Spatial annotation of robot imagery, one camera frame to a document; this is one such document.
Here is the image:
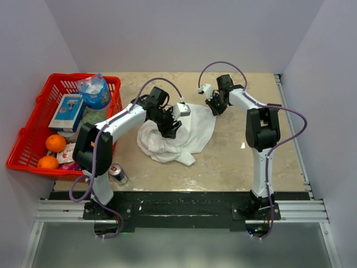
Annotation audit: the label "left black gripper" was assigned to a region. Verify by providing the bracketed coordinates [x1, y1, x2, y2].
[151, 106, 182, 139]

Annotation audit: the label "white printed t-shirt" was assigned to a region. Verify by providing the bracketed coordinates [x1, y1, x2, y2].
[137, 103, 216, 166]

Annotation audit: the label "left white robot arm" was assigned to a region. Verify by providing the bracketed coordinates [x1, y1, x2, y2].
[73, 87, 190, 219]

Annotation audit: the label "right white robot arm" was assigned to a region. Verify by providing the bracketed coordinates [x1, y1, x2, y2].
[198, 75, 281, 219]

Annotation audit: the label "blue red drink can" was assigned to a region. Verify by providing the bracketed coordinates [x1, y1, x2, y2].
[108, 163, 128, 184]

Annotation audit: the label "blue plastic bag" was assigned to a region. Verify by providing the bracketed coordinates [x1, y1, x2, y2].
[75, 73, 111, 110]

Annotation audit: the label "blue white razor box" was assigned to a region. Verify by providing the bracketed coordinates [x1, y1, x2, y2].
[48, 94, 86, 133]

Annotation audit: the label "pink packet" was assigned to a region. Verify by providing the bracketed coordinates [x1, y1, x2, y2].
[59, 162, 80, 171]

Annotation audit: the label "red white snack packet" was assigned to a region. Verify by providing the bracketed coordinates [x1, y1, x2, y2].
[56, 143, 76, 165]

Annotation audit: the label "upper orange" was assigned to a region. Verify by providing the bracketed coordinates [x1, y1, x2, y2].
[45, 134, 66, 152]

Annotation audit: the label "orange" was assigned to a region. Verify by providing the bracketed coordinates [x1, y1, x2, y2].
[37, 155, 59, 169]
[45, 134, 66, 152]

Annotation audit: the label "lower orange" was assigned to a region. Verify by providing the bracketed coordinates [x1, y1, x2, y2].
[37, 155, 59, 169]

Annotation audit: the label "red plastic basket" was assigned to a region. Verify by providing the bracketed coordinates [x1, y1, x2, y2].
[6, 73, 123, 184]

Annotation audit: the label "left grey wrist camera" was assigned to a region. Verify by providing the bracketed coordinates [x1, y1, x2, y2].
[172, 103, 191, 119]

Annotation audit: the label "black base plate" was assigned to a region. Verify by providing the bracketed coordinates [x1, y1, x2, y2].
[83, 192, 281, 233]

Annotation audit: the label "aluminium rail frame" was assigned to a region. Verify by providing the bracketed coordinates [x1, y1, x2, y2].
[19, 73, 342, 268]

